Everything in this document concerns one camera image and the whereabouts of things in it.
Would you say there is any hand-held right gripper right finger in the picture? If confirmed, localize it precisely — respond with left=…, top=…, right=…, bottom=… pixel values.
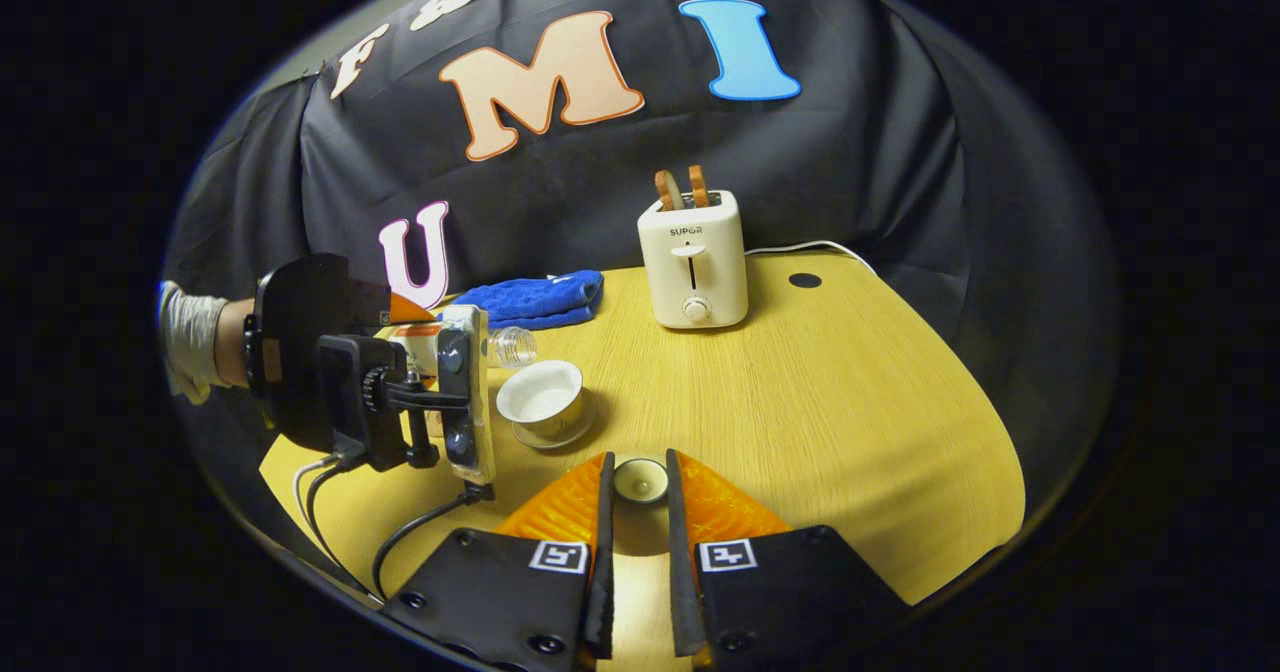
left=665, top=449, right=911, bottom=671

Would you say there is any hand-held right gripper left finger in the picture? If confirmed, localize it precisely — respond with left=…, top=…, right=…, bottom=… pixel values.
left=380, top=450, right=616, bottom=672

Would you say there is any clear plastic water bottle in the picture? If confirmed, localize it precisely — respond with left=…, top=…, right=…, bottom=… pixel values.
left=393, top=322, right=539, bottom=393

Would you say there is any white teacup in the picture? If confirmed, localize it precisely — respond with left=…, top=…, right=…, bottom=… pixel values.
left=496, top=359, right=586, bottom=443

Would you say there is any blue towel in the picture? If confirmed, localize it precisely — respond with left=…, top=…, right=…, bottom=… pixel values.
left=440, top=270, right=605, bottom=331

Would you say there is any white saucer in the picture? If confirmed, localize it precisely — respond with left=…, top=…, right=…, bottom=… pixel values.
left=510, top=407, right=599, bottom=451

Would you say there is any white toaster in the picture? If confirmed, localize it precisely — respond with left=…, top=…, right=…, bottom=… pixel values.
left=638, top=189, right=749, bottom=330

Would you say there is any black backdrop cloth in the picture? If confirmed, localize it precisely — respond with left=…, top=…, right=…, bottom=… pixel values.
left=165, top=0, right=1116, bottom=513

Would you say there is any black cable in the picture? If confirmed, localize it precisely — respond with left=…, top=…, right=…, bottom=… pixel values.
left=372, top=485, right=493, bottom=601
left=304, top=460, right=373, bottom=595

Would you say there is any white toaster cable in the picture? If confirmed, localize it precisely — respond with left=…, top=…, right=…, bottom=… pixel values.
left=745, top=239, right=877, bottom=275

